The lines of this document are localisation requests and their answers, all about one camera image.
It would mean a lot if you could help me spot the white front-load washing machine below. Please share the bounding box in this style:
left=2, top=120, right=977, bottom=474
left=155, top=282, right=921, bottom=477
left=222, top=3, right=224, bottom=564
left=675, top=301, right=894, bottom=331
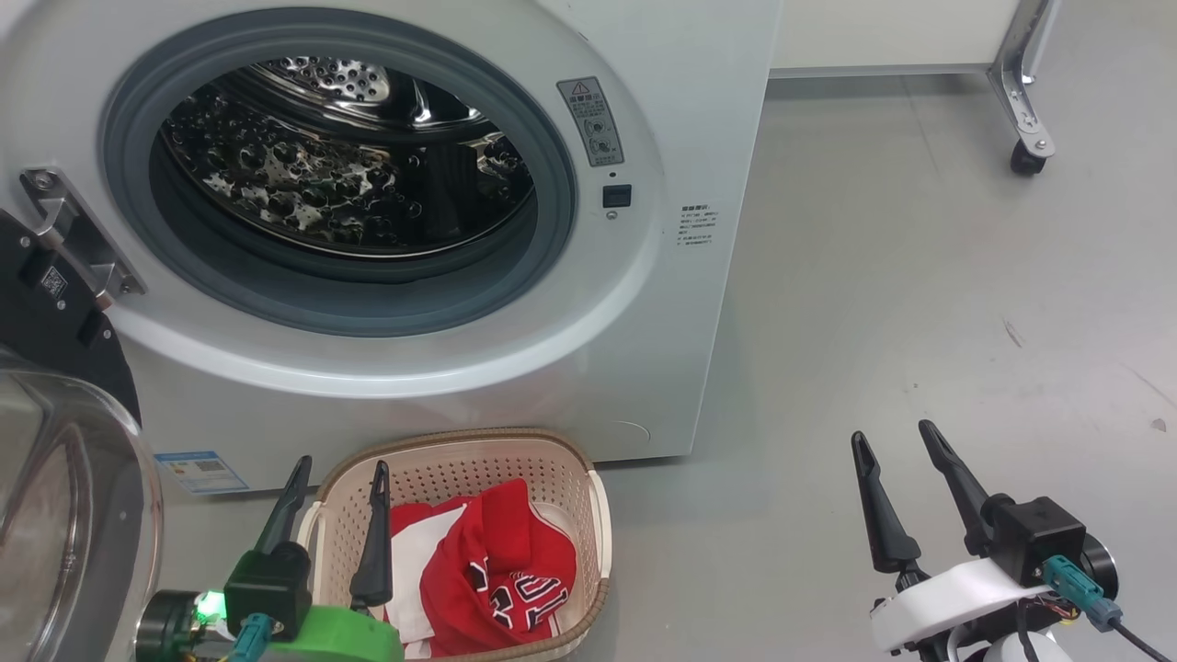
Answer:
left=0, top=0, right=783, bottom=497

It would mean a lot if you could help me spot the black washing machine glass door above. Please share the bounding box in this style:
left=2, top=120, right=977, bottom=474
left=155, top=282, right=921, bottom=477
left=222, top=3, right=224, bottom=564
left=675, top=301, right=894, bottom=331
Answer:
left=0, top=210, right=165, bottom=662

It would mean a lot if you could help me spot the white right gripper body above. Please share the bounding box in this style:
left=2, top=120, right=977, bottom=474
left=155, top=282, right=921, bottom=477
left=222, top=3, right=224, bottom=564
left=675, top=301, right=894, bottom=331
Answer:
left=869, top=533, right=1120, bottom=656

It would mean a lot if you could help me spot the grey rubber door gasket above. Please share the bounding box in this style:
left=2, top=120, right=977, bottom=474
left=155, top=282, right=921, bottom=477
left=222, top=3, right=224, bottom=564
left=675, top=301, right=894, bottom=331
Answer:
left=99, top=7, right=578, bottom=339

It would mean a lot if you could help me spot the white cabinet panel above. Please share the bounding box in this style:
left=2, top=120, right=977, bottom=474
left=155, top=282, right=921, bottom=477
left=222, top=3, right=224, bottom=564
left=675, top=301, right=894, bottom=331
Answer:
left=771, top=0, right=1026, bottom=79

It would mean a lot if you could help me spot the steel washing machine drum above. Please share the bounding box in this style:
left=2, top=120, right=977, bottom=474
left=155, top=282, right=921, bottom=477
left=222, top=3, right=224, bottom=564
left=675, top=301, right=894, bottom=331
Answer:
left=152, top=57, right=536, bottom=258

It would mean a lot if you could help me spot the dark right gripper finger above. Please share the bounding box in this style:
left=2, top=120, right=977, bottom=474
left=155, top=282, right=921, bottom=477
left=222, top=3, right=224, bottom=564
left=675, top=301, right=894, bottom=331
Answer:
left=918, top=419, right=1000, bottom=558
left=851, top=430, right=923, bottom=575

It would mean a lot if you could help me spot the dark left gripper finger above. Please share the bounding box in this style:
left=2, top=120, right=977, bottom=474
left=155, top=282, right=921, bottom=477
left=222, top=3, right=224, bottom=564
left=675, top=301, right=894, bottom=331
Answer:
left=349, top=460, right=395, bottom=610
left=253, top=455, right=314, bottom=557

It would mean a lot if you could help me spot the blue energy label sticker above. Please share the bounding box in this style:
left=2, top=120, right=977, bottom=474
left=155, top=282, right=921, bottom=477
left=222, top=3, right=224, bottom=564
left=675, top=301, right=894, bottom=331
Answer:
left=154, top=451, right=249, bottom=496

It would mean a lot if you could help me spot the beige perforated laundry basket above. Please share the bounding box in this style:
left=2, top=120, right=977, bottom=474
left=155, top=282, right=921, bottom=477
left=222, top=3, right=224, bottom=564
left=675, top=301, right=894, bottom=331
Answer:
left=296, top=428, right=612, bottom=661

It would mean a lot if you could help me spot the black cable teal connector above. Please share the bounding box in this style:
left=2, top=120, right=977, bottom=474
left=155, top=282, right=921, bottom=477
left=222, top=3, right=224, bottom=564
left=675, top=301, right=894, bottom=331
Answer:
left=1044, top=554, right=1177, bottom=662
left=228, top=614, right=277, bottom=662

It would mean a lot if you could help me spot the metal cart leg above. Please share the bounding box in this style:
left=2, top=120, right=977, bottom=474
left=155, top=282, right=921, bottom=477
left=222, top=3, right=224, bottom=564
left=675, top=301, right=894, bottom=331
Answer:
left=988, top=0, right=1063, bottom=157

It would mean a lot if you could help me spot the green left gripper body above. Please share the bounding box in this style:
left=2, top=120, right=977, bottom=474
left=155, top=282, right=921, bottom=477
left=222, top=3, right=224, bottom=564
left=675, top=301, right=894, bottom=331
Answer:
left=136, top=588, right=406, bottom=662

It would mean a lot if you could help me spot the grey warning sticker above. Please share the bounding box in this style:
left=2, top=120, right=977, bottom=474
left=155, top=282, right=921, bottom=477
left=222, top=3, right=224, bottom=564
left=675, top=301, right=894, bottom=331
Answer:
left=556, top=76, right=626, bottom=168

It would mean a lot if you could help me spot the red and white jersey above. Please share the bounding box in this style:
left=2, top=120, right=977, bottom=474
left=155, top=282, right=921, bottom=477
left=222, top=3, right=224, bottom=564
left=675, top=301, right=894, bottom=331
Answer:
left=382, top=478, right=578, bottom=658

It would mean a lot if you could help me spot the metal door hinge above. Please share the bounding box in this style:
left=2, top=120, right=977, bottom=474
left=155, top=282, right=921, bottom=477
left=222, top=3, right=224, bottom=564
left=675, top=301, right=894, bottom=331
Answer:
left=20, top=168, right=148, bottom=309

